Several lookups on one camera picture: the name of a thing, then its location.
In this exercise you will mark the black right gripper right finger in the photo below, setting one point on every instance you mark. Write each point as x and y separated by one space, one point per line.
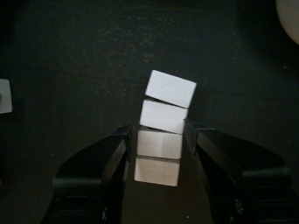
237 172

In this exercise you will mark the white flat toy piece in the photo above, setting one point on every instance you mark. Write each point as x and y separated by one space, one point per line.
4 96

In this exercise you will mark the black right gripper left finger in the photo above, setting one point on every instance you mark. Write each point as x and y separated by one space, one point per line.
90 172

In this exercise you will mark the white round plate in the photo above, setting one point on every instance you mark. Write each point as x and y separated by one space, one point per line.
289 17

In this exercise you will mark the white toy cube block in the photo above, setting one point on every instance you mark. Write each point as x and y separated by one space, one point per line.
156 170
159 143
169 88
163 116

